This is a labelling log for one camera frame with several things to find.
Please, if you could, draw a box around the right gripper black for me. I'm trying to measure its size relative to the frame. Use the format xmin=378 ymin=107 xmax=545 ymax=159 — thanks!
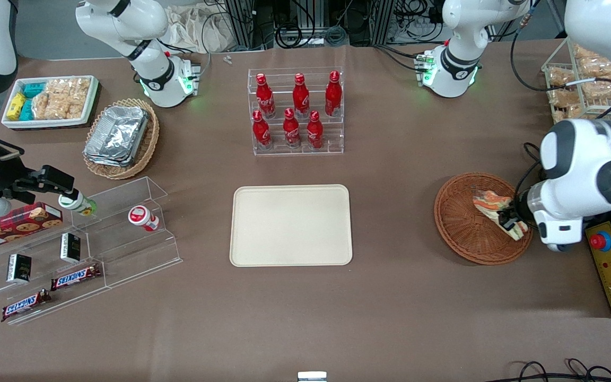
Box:
xmin=0 ymin=139 xmax=76 ymax=206

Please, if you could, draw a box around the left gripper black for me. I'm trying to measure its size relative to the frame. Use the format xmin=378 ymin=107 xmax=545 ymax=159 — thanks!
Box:
xmin=498 ymin=191 xmax=537 ymax=231

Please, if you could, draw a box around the triangle sandwich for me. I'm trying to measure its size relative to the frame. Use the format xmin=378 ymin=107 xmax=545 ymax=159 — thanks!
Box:
xmin=473 ymin=190 xmax=529 ymax=242

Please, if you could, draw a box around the brown wicker basket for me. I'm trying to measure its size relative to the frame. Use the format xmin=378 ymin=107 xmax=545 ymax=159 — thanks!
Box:
xmin=434 ymin=172 xmax=533 ymax=265

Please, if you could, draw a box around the aluminium foil tray stack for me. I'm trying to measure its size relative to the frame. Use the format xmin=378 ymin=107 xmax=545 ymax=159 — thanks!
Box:
xmin=84 ymin=105 xmax=150 ymax=168

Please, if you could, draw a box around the light wicker basket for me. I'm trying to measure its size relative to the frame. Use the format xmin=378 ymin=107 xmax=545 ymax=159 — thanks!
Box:
xmin=83 ymin=98 xmax=160 ymax=180

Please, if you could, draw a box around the beige plastic tray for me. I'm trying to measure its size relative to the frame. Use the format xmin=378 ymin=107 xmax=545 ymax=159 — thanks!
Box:
xmin=230 ymin=185 xmax=353 ymax=267

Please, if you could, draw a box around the green sunflower snack cup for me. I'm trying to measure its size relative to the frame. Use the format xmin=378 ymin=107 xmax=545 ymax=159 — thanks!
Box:
xmin=58 ymin=194 xmax=97 ymax=216

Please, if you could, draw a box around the red plaid cookie box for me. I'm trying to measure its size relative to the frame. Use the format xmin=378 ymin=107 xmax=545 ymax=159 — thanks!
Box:
xmin=0 ymin=202 xmax=64 ymax=253

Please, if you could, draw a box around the small black carton box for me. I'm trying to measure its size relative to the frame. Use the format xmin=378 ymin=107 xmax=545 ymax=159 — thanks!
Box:
xmin=7 ymin=254 xmax=32 ymax=283
xmin=60 ymin=232 xmax=82 ymax=264

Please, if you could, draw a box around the clear rice cracker bag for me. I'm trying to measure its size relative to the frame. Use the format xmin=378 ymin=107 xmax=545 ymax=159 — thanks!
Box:
xmin=46 ymin=77 xmax=93 ymax=119
xmin=31 ymin=89 xmax=59 ymax=120

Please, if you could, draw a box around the white rectangular snack container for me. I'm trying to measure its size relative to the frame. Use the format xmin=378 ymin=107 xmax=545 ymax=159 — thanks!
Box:
xmin=2 ymin=75 xmax=100 ymax=131

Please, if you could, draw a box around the yellow snack packet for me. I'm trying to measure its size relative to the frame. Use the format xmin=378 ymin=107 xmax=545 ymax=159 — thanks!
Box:
xmin=7 ymin=93 xmax=27 ymax=121

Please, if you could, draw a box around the red lidded snack cup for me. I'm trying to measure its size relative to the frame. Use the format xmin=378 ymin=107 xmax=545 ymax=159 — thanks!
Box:
xmin=128 ymin=205 xmax=160 ymax=232

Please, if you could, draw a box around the clear acrylic tiered shelf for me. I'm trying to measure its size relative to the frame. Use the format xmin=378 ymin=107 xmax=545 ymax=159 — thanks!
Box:
xmin=0 ymin=177 xmax=183 ymax=325

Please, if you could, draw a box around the Snickers chocolate bar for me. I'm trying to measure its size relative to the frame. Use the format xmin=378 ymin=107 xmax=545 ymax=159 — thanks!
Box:
xmin=51 ymin=264 xmax=102 ymax=291
xmin=1 ymin=289 xmax=51 ymax=323

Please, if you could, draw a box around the fried snack bag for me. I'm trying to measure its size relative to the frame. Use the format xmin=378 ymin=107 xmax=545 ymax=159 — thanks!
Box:
xmin=549 ymin=89 xmax=582 ymax=121
xmin=576 ymin=59 xmax=611 ymax=99
xmin=548 ymin=66 xmax=577 ymax=88
xmin=572 ymin=44 xmax=603 ymax=62

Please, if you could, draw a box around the clear acrylic bottle rack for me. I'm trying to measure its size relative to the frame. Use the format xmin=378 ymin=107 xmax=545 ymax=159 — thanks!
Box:
xmin=247 ymin=68 xmax=344 ymax=156

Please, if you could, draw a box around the white cloth bag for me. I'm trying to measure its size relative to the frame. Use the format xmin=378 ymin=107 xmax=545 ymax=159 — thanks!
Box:
xmin=165 ymin=4 xmax=234 ymax=55

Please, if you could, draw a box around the red cola bottle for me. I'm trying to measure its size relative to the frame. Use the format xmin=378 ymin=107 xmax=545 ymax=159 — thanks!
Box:
xmin=292 ymin=73 xmax=310 ymax=118
xmin=325 ymin=70 xmax=343 ymax=117
xmin=306 ymin=110 xmax=324 ymax=150
xmin=252 ymin=110 xmax=272 ymax=150
xmin=256 ymin=73 xmax=276 ymax=119
xmin=283 ymin=108 xmax=302 ymax=149

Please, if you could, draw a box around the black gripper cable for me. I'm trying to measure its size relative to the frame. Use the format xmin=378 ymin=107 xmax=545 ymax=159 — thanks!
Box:
xmin=514 ymin=142 xmax=547 ymax=213

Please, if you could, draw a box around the cream wire rack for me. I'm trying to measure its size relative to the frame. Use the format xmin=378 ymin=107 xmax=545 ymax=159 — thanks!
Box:
xmin=542 ymin=36 xmax=611 ymax=125

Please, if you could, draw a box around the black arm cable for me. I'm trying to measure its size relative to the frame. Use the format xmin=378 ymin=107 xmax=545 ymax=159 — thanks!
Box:
xmin=509 ymin=0 xmax=611 ymax=120

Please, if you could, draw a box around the black table edge cable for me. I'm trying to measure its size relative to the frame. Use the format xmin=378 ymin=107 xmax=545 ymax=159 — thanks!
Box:
xmin=499 ymin=358 xmax=611 ymax=382

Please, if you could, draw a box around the black cable bundle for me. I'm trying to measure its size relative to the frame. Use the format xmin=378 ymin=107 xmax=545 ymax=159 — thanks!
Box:
xmin=274 ymin=0 xmax=351 ymax=49

